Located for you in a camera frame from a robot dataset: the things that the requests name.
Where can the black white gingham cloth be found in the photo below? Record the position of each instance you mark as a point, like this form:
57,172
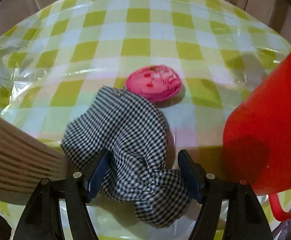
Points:
136,134

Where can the pink round cherry pouch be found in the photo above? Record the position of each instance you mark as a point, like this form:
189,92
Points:
155,83

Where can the white ribbed plastic device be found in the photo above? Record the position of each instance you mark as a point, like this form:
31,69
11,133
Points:
24,161

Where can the red thermos jug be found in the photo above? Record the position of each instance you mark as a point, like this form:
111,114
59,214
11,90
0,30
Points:
257,138

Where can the green checkered tablecloth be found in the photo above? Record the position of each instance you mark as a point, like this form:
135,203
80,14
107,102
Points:
53,63

